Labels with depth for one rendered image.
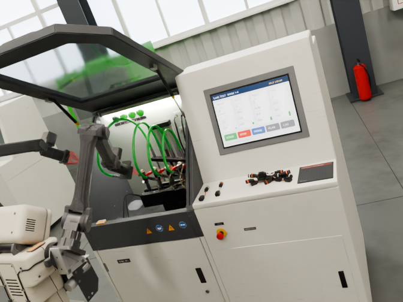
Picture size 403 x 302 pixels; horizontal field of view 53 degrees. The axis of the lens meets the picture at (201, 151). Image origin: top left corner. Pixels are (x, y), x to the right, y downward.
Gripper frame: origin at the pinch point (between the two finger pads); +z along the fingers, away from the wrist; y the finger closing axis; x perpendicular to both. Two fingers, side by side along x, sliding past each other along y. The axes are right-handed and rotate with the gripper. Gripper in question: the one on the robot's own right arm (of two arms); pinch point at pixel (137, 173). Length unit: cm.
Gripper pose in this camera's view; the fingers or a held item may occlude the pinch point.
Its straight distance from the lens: 230.4
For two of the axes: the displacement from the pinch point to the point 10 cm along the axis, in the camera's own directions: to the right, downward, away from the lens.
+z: 5.7, 2.7, 7.7
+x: -8.1, 0.7, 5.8
